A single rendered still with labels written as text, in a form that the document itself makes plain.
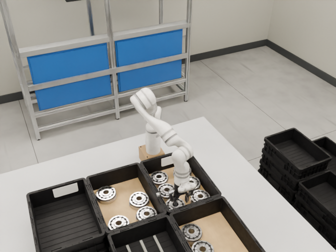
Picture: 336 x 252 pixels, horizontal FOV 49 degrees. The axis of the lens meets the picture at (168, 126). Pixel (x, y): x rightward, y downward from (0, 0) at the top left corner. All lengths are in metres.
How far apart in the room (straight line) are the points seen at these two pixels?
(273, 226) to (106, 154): 1.13
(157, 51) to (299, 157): 1.77
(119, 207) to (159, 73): 2.23
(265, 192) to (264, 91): 2.51
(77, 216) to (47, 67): 1.87
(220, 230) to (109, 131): 2.23
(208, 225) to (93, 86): 2.22
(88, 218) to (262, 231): 0.90
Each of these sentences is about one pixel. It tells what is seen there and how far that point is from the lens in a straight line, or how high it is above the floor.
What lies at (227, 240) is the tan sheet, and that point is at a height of 0.83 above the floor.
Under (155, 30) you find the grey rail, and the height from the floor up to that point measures 0.92.
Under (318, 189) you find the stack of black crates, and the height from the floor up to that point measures 0.38.
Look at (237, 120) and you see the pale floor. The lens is 4.05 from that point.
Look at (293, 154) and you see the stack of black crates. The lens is 2.95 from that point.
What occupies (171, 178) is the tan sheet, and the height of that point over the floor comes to 0.83.
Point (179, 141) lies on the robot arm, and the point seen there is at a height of 1.24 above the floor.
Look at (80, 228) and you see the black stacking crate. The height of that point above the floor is 0.83.
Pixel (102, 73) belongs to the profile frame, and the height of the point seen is 0.59.
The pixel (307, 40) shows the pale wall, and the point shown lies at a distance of 5.25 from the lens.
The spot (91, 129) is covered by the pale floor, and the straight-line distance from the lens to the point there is 3.92.
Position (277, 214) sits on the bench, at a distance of 2.19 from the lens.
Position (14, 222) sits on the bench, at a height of 0.70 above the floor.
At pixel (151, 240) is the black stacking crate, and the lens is 1.84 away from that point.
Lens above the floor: 2.30
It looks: 36 degrees down
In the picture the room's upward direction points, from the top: straight up
